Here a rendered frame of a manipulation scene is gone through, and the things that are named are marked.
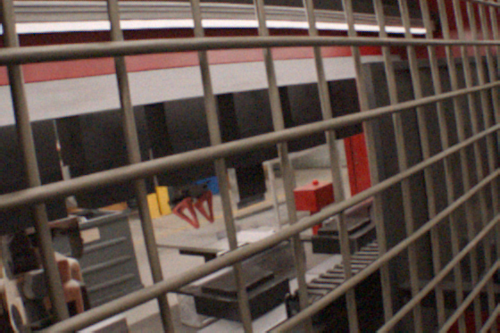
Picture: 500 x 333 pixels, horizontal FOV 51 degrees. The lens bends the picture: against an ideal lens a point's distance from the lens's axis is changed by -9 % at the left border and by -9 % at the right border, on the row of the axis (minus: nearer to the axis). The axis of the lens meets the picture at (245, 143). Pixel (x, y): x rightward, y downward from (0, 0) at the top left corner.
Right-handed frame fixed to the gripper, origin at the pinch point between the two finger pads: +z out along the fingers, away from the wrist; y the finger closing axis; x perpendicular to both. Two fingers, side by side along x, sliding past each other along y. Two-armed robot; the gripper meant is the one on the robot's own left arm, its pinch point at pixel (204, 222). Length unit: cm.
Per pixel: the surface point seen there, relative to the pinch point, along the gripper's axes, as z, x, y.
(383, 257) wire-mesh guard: 26, -94, -83
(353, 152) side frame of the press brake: -5, 1, 83
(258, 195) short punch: 3.3, -19.2, 0.9
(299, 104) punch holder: -11.5, -32.0, 17.4
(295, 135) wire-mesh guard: 22, -96, -87
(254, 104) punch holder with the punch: -12.9, -32.8, 0.2
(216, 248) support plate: 9.3, -10.3, -10.7
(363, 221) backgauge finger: 22.1, -39.8, 0.9
